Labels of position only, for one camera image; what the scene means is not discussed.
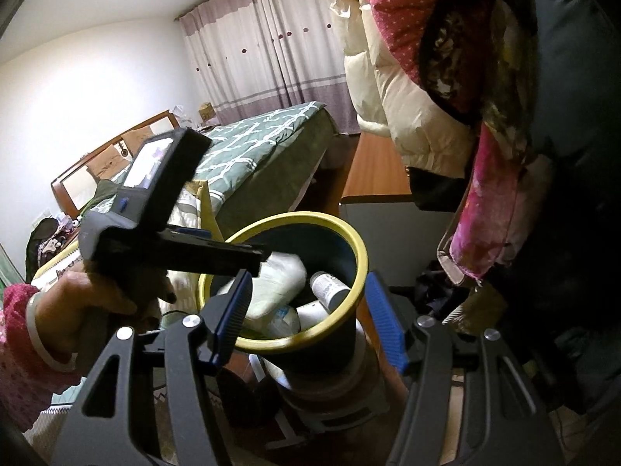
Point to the bed with green quilt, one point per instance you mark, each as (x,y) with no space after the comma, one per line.
(271,155)

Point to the person's left forearm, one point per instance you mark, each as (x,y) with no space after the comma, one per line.
(19,374)

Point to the pink floral garment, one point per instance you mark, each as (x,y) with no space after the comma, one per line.
(490,213)

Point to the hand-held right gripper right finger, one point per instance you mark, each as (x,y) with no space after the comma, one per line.
(385,320)

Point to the dark green garment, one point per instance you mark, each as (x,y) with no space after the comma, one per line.
(102,194)

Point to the wooden headboard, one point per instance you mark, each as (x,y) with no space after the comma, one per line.
(63,189)

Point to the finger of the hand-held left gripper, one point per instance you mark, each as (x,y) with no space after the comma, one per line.
(218,252)

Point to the dark coat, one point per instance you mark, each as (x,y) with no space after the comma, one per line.
(567,107)

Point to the person's left hand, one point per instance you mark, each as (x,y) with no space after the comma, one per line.
(92,296)

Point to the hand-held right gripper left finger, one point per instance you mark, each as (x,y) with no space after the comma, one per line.
(233,310)

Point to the white pill bottle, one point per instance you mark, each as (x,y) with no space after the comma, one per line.
(330,289)

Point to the wooden desk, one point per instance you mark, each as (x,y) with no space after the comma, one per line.
(373,170)

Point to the small cardboard box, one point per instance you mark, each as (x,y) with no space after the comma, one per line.
(207,111)

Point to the pale bangle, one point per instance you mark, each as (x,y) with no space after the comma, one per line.
(35,335)

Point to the pink dotted jacket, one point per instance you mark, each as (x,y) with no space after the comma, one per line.
(412,19)

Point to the white purple curtain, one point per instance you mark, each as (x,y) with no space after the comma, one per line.
(262,48)

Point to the cream down jacket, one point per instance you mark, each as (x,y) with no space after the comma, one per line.
(417,121)

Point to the dark bin yellow rim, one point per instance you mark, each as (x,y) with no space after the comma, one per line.
(315,349)

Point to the dark floral bag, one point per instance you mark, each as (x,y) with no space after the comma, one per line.
(43,242)

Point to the brown pillow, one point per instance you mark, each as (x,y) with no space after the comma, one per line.
(140,135)
(106,167)

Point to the white instant noodle bowl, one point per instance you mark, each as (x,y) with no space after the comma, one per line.
(281,276)

